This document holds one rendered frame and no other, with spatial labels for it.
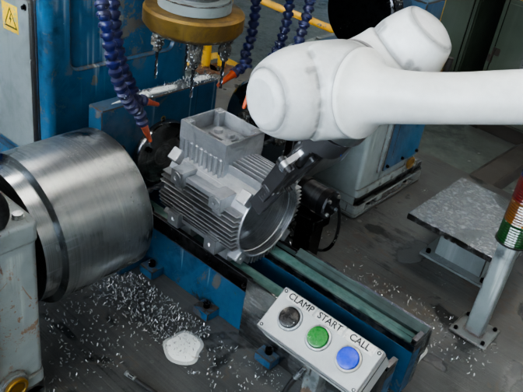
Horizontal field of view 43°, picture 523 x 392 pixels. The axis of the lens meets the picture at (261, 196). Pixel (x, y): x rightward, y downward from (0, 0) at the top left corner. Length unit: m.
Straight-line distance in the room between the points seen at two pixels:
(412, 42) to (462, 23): 3.58
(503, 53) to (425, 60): 3.49
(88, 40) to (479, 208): 0.94
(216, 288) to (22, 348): 0.40
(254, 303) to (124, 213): 0.31
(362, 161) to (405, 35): 0.78
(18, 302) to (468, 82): 0.65
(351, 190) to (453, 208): 0.24
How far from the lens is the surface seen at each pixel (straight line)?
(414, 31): 0.84
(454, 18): 4.44
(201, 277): 1.30
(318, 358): 0.91
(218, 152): 1.18
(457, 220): 1.56
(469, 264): 1.59
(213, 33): 1.15
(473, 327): 1.43
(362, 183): 1.63
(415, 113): 0.70
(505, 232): 1.29
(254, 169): 1.17
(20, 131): 1.44
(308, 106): 0.71
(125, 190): 1.06
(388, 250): 1.59
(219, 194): 1.15
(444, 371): 1.34
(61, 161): 1.05
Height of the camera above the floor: 1.68
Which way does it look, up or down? 32 degrees down
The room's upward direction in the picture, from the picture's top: 9 degrees clockwise
